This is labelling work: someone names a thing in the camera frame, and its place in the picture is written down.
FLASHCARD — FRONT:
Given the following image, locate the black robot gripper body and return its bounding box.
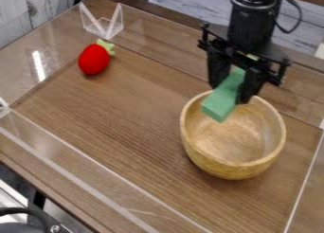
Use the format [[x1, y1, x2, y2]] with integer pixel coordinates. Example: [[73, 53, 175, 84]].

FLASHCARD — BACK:
[[197, 0, 290, 85]]

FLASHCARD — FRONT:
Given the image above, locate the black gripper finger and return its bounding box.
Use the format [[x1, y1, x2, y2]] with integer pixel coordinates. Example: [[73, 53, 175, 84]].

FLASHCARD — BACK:
[[208, 47, 232, 89], [237, 67, 267, 104]]

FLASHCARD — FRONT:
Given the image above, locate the green rectangular block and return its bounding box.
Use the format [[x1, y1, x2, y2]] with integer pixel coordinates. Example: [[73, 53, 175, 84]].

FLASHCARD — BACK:
[[201, 65, 246, 122]]

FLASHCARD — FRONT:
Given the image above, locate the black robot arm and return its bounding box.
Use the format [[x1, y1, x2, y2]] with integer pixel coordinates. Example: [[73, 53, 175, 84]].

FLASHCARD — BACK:
[[197, 0, 303, 104]]

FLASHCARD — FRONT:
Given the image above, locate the light wooden bowl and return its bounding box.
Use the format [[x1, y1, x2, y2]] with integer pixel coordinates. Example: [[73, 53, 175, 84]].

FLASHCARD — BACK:
[[180, 91, 288, 180]]

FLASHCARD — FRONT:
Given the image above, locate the red toy strawberry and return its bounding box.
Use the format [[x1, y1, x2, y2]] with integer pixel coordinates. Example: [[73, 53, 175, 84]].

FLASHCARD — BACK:
[[78, 39, 116, 75]]

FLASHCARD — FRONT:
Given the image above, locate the clear acrylic corner bracket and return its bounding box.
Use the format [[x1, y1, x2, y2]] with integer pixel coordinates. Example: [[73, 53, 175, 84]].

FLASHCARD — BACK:
[[79, 3, 125, 40]]

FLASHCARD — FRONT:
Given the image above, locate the clear acrylic tray wall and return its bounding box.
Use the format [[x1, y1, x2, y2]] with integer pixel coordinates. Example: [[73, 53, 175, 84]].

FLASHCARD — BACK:
[[0, 99, 212, 233]]

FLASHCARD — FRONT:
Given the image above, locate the black metal table frame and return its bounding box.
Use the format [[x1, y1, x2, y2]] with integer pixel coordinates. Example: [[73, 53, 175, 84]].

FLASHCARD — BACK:
[[26, 188, 78, 233]]

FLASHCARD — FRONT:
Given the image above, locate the black cable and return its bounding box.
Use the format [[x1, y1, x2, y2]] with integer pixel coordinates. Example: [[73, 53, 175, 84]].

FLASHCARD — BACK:
[[0, 206, 57, 233]]

